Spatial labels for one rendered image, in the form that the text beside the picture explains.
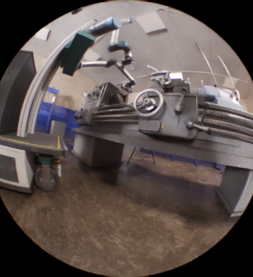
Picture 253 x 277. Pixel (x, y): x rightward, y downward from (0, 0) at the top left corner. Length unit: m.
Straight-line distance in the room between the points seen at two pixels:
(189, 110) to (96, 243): 0.80
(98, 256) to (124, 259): 0.10
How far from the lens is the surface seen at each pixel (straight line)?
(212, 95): 1.09
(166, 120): 0.56
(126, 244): 0.48
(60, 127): 3.10
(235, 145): 0.84
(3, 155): 0.58
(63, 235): 0.48
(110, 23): 0.89
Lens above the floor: 0.43
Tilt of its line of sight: 1 degrees up
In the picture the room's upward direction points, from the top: 11 degrees clockwise
